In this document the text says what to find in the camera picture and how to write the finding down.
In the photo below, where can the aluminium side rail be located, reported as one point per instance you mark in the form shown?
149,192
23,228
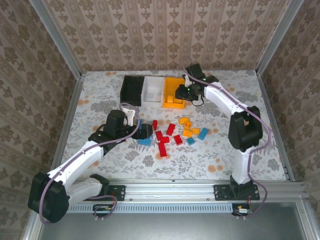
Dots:
66,125
275,125

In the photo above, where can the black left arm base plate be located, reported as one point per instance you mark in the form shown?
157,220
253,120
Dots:
116,192

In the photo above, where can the black plastic bin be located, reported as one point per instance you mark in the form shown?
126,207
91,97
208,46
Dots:
130,87

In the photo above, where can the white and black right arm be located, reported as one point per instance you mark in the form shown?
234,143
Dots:
220,96

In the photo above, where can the white plastic bin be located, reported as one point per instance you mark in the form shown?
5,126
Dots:
152,86

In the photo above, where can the small circuit board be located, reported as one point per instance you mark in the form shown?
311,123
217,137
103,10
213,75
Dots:
101,209
242,211

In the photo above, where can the orange plastic bin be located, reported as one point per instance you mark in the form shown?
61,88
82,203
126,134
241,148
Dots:
171,86

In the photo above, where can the grey metal sheet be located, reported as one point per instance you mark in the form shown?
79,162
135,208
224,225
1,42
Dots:
175,227

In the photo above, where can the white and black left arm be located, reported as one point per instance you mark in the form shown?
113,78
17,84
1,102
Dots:
80,157

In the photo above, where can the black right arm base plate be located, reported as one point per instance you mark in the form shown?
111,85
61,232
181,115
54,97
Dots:
222,192

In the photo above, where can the aluminium frame post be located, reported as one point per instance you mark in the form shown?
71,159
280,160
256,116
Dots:
59,40
276,37

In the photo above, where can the floral patterned table cover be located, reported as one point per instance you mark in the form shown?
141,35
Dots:
200,162

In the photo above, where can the aluminium mounting rail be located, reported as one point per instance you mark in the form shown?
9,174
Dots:
170,190

